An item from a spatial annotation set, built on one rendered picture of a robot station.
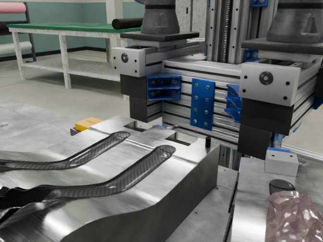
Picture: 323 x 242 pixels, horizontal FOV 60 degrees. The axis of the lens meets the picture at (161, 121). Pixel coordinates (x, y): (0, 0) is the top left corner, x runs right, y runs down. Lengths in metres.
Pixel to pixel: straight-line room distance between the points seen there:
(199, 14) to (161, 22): 5.04
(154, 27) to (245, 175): 0.71
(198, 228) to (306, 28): 0.59
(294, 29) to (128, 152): 0.56
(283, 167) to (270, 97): 0.26
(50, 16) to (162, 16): 7.21
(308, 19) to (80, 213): 0.73
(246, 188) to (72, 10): 8.33
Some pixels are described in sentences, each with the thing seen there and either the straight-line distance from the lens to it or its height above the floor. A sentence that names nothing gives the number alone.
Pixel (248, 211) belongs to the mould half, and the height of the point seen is 0.90.
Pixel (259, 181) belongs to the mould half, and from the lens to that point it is 0.50.
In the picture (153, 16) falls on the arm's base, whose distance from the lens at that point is 1.08.
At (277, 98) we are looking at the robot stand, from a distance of 0.74.
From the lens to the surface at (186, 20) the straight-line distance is 6.27.
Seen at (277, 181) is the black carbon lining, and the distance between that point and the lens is 0.52.
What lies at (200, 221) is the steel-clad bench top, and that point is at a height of 0.80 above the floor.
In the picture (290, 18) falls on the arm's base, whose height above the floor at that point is 1.10.
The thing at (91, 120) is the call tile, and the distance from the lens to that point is 0.80.
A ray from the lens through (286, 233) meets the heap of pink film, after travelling 0.33.
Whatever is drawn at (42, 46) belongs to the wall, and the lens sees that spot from 8.07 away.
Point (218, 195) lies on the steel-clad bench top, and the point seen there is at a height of 0.80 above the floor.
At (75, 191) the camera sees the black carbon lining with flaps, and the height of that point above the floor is 0.91.
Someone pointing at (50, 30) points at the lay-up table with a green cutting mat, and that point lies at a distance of 4.49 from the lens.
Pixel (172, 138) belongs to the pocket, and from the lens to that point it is 0.56.
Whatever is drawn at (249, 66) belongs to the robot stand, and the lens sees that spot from 0.75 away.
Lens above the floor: 1.12
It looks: 22 degrees down
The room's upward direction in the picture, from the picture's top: straight up
